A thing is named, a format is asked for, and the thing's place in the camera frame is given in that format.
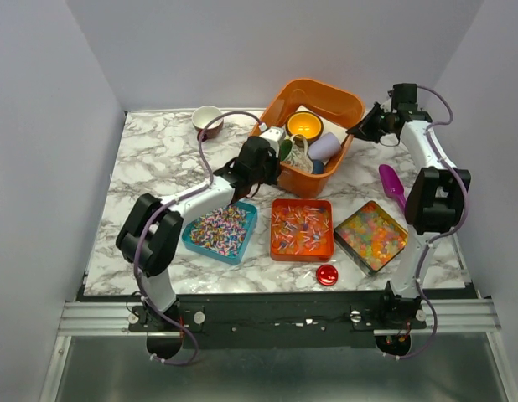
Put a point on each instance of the aluminium rail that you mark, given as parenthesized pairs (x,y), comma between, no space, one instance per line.
(114,319)

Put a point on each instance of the orange candy tray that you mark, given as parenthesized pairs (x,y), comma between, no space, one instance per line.
(301,230)

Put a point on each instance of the maroon white cup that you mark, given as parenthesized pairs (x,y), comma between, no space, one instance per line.
(202,116)

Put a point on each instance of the gold tin candy tray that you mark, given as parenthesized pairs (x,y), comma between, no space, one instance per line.
(371,238)

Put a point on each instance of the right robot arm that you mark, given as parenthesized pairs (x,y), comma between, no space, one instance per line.
(437,205)

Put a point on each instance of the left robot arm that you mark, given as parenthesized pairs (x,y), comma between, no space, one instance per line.
(150,235)

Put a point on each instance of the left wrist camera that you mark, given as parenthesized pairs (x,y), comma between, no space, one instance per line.
(275,136)

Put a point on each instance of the teal candy tray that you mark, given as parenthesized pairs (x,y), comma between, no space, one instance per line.
(222,234)

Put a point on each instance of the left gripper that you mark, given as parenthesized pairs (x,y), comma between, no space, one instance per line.
(271,157)

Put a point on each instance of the lavender cup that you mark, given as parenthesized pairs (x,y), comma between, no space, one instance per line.
(325,147)

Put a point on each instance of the blue cup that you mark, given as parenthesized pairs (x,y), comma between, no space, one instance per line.
(318,167)

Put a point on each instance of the red jar lid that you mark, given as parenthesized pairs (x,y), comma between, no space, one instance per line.
(327,275)

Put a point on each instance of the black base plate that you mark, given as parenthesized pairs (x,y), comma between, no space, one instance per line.
(294,320)

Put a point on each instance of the floral patterned mug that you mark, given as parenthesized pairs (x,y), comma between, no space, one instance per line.
(294,152)

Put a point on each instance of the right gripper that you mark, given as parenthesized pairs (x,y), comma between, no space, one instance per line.
(362,130)

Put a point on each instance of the orange black bowl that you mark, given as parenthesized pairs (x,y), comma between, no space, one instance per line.
(304,123)

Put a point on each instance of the purple plastic scoop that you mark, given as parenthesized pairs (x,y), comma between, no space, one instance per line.
(392,185)

